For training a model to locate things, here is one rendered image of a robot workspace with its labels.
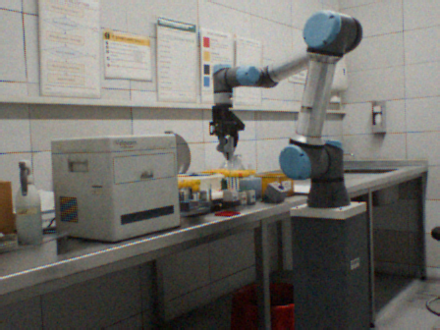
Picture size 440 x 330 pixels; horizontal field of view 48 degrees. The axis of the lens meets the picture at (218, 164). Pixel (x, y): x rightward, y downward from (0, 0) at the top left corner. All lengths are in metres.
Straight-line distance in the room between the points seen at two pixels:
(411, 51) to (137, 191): 3.06
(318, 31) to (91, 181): 0.80
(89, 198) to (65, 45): 0.84
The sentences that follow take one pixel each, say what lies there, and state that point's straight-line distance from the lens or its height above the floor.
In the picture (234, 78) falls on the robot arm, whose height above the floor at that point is 1.37.
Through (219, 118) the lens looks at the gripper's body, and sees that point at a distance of 1.88.
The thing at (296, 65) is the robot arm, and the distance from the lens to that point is 1.81.
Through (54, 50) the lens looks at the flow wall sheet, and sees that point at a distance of 2.10.
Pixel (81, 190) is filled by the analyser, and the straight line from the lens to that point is 1.50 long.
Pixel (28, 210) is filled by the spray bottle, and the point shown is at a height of 0.97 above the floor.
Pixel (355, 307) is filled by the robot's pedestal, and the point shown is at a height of 0.56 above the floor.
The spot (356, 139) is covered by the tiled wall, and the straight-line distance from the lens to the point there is 4.27.
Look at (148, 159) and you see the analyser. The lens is 1.49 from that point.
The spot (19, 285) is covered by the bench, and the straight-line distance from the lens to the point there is 1.22.
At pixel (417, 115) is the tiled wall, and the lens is 4.11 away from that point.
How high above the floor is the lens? 1.15
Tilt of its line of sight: 3 degrees down
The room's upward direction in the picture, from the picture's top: 3 degrees counter-clockwise
